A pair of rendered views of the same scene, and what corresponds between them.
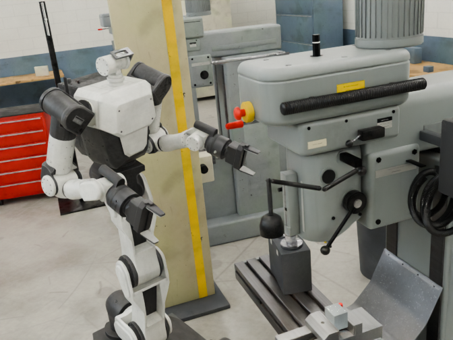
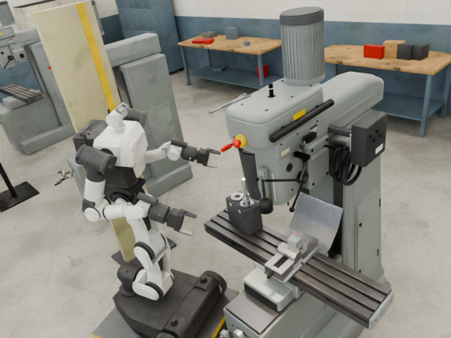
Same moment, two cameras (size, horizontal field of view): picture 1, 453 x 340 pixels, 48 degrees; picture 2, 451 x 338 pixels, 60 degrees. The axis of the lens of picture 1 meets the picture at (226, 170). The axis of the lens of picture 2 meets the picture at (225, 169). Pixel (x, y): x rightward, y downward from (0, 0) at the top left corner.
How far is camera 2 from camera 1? 0.70 m
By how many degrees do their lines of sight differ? 22
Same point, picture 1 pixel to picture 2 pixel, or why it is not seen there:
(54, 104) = (90, 159)
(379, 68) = (311, 99)
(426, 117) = (330, 118)
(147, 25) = (80, 61)
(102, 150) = (121, 179)
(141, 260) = (154, 242)
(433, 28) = (242, 12)
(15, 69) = not seen: outside the picture
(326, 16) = (160, 8)
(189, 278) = not seen: hidden behind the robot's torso
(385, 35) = (307, 76)
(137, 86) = (135, 128)
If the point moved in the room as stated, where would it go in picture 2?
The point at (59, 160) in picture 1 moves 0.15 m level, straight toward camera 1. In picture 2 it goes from (97, 196) to (113, 206)
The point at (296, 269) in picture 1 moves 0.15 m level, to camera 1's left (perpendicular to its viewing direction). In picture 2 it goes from (254, 218) to (232, 227)
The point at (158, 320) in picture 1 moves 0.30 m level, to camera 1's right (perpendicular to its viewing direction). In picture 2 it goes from (166, 275) to (209, 256)
